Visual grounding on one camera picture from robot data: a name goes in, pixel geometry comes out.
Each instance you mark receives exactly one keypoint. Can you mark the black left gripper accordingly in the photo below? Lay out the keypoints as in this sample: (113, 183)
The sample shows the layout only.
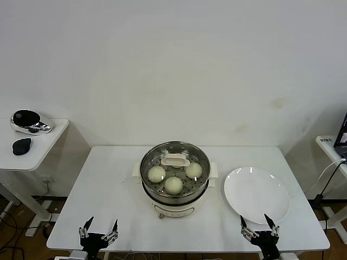
(93, 242)

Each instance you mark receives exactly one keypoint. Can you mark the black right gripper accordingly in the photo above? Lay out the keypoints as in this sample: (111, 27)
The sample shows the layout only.
(267, 243)

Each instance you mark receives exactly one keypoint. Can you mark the white steamed baozi bun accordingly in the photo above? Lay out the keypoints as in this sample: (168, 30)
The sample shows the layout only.
(193, 171)
(173, 185)
(156, 174)
(177, 165)

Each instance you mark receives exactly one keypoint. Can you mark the round glass pot lid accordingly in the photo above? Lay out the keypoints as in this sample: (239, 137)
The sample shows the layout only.
(162, 151)

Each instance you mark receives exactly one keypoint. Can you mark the perforated steel steamer basket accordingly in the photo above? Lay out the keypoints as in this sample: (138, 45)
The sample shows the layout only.
(151, 189)

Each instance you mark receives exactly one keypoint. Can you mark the white round plate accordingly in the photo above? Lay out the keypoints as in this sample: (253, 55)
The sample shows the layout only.
(254, 195)

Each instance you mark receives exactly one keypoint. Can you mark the cream electric cooking pot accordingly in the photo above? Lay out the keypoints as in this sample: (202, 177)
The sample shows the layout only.
(173, 210)

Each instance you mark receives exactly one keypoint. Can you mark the white side table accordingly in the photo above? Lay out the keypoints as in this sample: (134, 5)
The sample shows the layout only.
(40, 151)

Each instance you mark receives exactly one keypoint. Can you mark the white desk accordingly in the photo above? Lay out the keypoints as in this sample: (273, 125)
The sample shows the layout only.
(326, 148)

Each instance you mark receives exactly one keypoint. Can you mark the black lumpy object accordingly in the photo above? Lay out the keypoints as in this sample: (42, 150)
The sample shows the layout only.
(21, 146)

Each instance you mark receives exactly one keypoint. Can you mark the chrome and black kitchen scale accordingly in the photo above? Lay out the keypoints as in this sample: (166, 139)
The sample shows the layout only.
(25, 119)

